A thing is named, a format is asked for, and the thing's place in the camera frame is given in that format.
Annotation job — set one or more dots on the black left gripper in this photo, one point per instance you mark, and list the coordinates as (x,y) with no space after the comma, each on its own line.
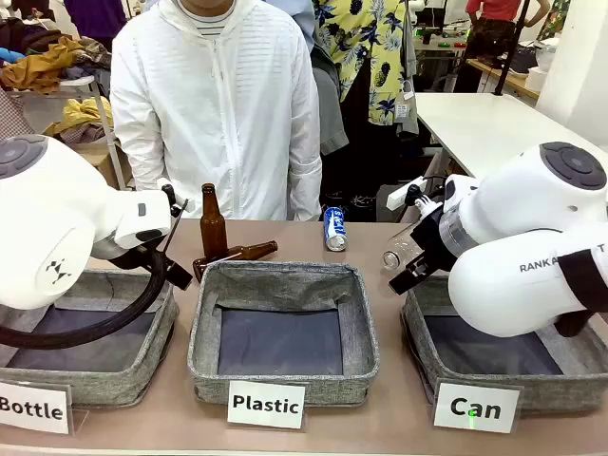
(142,259)

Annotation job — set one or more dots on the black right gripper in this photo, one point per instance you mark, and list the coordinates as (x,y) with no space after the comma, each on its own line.
(432,242)

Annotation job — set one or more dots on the large clear plastic bottle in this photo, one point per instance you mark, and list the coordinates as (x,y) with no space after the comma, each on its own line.
(399,247)

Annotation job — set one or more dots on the brown glass beer bottle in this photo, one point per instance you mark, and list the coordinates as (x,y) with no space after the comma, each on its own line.
(213,228)
(247,252)

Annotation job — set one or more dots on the blue Pocari drink can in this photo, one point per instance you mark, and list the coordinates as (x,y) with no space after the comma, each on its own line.
(336,230)

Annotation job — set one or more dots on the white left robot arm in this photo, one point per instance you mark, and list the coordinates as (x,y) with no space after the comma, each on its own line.
(57,223)

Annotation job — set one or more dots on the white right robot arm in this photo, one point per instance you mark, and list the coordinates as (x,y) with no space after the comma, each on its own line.
(522,256)

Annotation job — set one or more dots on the grey fabric basket for plastic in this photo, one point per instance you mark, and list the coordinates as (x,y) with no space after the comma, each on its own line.
(280,290)

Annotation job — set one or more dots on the grey fabric basket for bottles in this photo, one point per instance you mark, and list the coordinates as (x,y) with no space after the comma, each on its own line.
(109,375)

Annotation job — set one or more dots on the white Can label sign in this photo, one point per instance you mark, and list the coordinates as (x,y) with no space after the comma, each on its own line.
(475,408)

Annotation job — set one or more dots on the grey fabric basket for cans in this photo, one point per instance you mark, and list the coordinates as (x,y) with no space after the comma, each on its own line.
(546,380)

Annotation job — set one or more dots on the black patterned skirt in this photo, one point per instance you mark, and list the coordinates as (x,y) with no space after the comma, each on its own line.
(351,202)

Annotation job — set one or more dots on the wooden box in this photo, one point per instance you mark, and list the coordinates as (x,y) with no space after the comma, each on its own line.
(102,164)

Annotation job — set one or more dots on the white Plastic label sign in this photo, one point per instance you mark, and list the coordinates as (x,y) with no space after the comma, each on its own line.
(266,404)

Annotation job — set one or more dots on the person in white jacket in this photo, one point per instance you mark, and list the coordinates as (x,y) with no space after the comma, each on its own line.
(214,104)

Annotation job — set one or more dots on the grey hanging garment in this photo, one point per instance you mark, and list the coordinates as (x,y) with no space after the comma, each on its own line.
(330,109)

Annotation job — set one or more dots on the yellow crumpled cloth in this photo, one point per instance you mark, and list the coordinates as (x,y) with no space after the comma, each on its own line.
(85,114)

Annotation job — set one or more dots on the white Bottle label sign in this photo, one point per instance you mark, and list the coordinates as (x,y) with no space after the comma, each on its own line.
(33,408)

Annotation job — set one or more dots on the wooden background table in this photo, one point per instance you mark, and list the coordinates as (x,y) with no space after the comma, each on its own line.
(508,78)

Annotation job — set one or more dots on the checkered cloth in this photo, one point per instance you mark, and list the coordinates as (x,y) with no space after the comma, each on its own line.
(14,116)

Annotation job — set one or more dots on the yellow floral hanging shirt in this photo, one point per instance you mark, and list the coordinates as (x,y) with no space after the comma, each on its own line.
(366,47)

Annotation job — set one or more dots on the black stand pole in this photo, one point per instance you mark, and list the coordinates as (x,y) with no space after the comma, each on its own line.
(510,47)

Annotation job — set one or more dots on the mustard cloth pile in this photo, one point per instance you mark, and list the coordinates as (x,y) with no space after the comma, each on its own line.
(38,66)

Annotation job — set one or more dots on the person in red shirt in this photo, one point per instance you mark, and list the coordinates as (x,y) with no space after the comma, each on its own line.
(491,33)

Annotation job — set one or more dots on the purple garment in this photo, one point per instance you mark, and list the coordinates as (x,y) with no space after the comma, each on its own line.
(95,16)

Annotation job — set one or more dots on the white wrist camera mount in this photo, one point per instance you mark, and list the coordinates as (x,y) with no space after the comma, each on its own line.
(404,195)

